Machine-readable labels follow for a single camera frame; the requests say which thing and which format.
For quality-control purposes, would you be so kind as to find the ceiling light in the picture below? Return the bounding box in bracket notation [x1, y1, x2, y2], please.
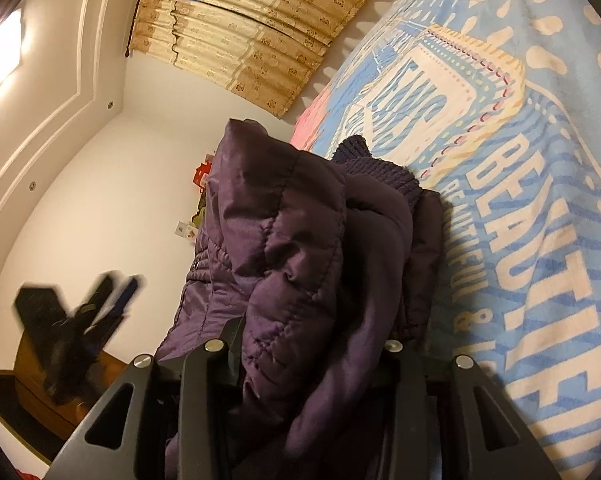
[0, 6, 25, 92]

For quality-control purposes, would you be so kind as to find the purple puffer jacket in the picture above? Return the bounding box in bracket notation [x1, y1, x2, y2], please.
[156, 119, 444, 479]

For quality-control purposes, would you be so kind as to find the clutter on desk top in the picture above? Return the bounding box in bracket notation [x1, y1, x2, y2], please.
[174, 153, 215, 245]

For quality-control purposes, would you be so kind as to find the brown wooden door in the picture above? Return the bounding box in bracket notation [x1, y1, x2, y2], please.
[0, 334, 131, 466]

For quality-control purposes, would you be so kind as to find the pink and blue blanket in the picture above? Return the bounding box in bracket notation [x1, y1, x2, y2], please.
[292, 0, 601, 479]

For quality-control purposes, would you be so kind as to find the beige patterned curtain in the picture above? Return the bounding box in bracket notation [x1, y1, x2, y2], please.
[128, 0, 368, 118]

